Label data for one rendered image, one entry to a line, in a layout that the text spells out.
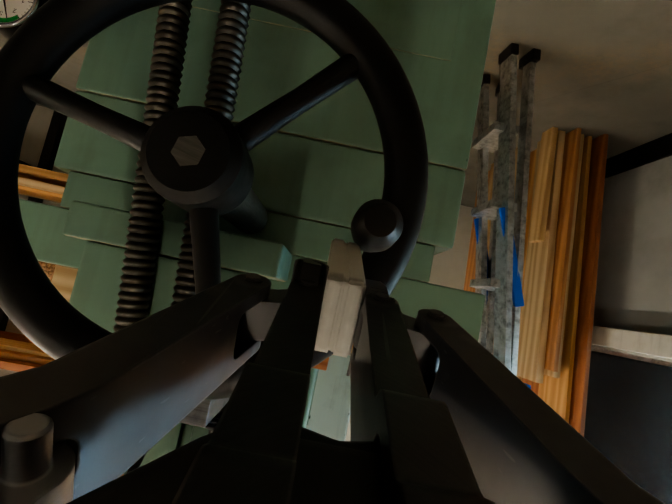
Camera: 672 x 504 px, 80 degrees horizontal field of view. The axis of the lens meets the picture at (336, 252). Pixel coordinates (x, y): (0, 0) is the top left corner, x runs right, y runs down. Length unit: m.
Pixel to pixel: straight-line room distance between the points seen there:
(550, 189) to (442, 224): 1.45
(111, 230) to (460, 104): 0.37
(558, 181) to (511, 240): 0.68
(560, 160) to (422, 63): 1.50
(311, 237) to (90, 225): 0.20
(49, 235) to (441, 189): 0.42
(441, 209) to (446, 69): 0.16
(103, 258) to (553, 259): 1.70
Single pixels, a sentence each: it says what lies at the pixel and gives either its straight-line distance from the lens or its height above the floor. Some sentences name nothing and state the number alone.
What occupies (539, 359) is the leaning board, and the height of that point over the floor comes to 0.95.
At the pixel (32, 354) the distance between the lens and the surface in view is 2.87.
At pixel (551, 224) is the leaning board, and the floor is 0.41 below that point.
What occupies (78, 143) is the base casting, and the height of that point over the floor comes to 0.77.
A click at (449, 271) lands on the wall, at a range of 3.13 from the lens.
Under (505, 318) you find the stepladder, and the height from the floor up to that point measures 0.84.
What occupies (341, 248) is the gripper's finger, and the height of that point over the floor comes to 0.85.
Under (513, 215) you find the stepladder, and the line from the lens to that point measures 1.32.
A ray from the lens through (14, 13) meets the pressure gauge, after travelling 0.54.
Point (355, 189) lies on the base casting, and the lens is 0.44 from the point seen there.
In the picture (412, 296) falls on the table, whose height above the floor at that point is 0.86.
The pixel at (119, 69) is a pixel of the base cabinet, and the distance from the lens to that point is 0.54.
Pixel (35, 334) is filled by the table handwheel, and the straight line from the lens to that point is 0.29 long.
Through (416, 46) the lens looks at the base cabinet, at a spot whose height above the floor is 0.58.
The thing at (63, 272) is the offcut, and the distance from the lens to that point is 0.52.
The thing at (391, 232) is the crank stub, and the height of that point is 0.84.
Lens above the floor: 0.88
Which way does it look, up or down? 6 degrees down
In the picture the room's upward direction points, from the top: 168 degrees counter-clockwise
